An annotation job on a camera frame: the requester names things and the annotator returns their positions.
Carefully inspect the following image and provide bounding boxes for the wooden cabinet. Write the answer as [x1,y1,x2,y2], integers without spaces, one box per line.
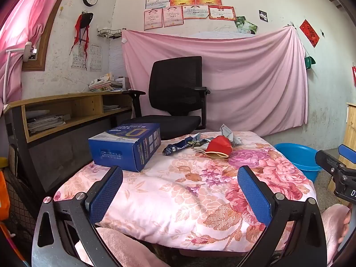
[328,103,356,192]

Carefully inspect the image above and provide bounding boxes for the red paper wall decoration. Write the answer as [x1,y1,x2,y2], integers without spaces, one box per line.
[299,19,320,48]

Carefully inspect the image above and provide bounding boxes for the group of award certificates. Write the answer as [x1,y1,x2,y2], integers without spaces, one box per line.
[144,0,248,31]

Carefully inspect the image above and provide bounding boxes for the orange bag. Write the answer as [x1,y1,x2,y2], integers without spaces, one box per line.
[0,170,12,220]

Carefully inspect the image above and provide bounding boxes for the pink hanging cloth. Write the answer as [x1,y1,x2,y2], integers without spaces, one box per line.
[121,25,309,137]

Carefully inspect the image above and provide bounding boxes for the blue plastic basin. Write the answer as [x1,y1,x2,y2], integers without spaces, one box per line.
[274,143,323,182]

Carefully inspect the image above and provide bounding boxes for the pale photo print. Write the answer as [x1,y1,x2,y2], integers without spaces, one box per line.
[242,21,258,35]

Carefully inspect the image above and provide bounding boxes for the blue cardboard box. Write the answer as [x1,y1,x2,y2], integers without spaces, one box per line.
[88,123,162,172]

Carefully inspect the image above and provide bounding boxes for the brown checkered bag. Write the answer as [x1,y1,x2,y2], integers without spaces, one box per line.
[3,170,38,245]

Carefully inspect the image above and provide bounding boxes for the dark blue printed wrapper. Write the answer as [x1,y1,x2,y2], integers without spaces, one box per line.
[162,136,195,156]

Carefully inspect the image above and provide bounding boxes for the wooden window frame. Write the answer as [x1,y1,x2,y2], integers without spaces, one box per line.
[22,6,60,71]

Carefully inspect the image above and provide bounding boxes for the black wire wall shelf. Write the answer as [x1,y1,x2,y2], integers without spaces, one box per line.
[97,28,123,39]

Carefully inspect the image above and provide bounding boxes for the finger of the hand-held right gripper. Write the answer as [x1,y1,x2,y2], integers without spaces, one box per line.
[315,150,348,179]
[338,144,356,164]

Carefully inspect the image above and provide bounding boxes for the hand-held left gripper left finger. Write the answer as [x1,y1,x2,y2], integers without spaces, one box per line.
[32,165,124,267]

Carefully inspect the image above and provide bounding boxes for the pink floral blanket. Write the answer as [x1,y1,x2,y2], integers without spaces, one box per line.
[53,131,318,252]

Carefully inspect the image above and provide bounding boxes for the red scarf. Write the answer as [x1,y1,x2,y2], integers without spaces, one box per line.
[73,13,91,59]

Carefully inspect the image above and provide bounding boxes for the red and cream face mask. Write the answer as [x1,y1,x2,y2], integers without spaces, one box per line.
[199,135,233,158]

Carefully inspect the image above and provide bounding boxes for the wall calendar sheet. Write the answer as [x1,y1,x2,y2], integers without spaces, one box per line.
[89,44,102,71]
[71,47,89,70]

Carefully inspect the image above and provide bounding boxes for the wooden desk with shelf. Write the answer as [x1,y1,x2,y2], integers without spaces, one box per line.
[3,90,145,201]

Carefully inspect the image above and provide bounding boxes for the pink curtain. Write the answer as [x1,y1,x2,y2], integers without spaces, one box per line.
[0,0,74,103]

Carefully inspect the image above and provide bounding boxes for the pink fleece clothing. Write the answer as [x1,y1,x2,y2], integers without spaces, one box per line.
[74,204,351,267]

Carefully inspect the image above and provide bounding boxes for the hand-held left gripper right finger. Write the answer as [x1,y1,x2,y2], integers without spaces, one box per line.
[237,165,327,267]

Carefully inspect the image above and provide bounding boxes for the white desk lamp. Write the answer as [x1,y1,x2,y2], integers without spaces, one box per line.
[4,42,34,105]

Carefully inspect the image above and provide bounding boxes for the black office chair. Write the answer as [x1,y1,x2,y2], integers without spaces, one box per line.
[122,56,211,141]

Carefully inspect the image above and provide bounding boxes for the person's right hand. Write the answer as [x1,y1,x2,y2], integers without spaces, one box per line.
[337,208,354,245]

